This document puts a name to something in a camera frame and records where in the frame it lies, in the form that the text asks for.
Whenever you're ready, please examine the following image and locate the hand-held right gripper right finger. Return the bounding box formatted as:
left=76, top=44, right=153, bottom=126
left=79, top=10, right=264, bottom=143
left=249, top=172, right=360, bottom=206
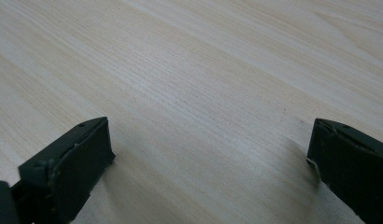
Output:
left=306, top=118, right=383, bottom=224

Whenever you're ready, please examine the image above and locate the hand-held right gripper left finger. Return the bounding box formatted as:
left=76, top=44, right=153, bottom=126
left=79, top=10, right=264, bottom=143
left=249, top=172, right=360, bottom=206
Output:
left=10, top=116, right=116, bottom=224

